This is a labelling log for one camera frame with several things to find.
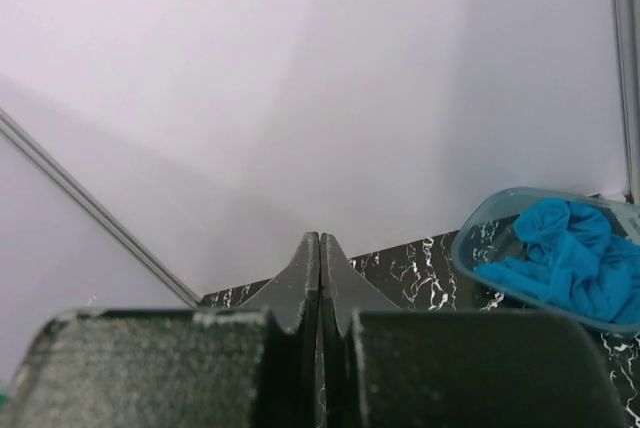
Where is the left aluminium corner post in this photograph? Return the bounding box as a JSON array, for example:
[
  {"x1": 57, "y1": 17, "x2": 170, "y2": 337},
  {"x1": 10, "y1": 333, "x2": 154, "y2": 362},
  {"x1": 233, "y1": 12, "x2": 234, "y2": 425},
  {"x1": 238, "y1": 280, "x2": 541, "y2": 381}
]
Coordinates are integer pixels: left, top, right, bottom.
[{"x1": 1, "y1": 110, "x2": 200, "y2": 307}]

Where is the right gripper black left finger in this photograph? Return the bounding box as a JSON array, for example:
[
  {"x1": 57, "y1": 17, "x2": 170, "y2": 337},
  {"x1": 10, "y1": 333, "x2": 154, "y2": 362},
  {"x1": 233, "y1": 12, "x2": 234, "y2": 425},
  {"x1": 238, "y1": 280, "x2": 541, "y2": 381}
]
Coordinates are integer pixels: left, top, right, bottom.
[{"x1": 8, "y1": 233, "x2": 320, "y2": 427}]

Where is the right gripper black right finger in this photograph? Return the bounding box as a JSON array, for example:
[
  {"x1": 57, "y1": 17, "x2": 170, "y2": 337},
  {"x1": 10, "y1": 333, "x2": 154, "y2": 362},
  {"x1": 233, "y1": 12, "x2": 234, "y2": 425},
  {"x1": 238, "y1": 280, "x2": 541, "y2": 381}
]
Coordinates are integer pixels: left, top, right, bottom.
[{"x1": 319, "y1": 234, "x2": 626, "y2": 427}]

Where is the right aluminium corner post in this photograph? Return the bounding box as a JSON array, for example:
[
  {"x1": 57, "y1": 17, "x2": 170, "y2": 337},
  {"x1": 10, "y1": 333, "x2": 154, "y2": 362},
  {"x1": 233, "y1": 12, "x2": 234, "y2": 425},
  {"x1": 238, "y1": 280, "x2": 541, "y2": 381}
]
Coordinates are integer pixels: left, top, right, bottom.
[{"x1": 613, "y1": 0, "x2": 639, "y2": 205}]

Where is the clear blue plastic bin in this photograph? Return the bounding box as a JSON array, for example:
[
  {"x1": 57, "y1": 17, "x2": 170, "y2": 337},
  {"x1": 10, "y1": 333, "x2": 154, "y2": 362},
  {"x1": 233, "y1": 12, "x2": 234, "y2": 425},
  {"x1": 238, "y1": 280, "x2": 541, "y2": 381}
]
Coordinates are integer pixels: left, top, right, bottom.
[{"x1": 450, "y1": 187, "x2": 639, "y2": 335}]

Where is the blue t shirt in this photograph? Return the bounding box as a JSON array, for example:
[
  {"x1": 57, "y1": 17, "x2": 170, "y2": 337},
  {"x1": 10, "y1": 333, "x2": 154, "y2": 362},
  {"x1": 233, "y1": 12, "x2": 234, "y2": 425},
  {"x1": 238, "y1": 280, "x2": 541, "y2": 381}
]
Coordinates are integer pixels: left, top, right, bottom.
[{"x1": 475, "y1": 198, "x2": 639, "y2": 325}]

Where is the aluminium corner post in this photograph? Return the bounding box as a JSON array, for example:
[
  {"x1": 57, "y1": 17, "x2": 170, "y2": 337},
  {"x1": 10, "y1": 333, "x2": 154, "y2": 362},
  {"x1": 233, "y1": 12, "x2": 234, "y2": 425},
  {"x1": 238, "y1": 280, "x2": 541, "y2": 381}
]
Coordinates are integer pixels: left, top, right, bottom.
[
  {"x1": 1, "y1": 110, "x2": 200, "y2": 307},
  {"x1": 613, "y1": 0, "x2": 639, "y2": 205}
]

